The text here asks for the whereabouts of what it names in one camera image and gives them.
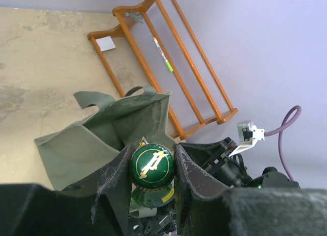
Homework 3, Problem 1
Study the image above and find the green marker on shelf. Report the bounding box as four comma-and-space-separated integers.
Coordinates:
153, 37, 174, 73

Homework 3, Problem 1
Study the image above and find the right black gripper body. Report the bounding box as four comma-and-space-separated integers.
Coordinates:
181, 137, 251, 187

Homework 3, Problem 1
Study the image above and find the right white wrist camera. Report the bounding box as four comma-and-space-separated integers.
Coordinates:
229, 121, 265, 157

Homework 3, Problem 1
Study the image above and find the green canvas bag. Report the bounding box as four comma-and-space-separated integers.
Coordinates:
35, 86, 176, 190

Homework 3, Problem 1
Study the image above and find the green beer bottle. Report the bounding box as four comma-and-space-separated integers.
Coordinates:
129, 141, 175, 209

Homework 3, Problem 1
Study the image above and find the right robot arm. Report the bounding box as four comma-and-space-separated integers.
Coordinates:
181, 137, 299, 188

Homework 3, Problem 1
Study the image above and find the white red small box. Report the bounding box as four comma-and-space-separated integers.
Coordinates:
96, 36, 116, 52

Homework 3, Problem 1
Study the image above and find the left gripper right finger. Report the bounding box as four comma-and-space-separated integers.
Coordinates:
174, 145, 326, 235

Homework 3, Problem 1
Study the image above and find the orange wooden shelf rack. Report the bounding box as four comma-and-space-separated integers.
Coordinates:
87, 0, 238, 139

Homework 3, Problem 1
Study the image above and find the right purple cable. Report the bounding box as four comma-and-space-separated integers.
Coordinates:
264, 105, 302, 182

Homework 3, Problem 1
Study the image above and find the grey metal clip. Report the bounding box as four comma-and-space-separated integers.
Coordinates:
125, 12, 144, 23

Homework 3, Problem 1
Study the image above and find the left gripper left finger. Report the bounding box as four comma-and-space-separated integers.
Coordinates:
1, 146, 134, 235

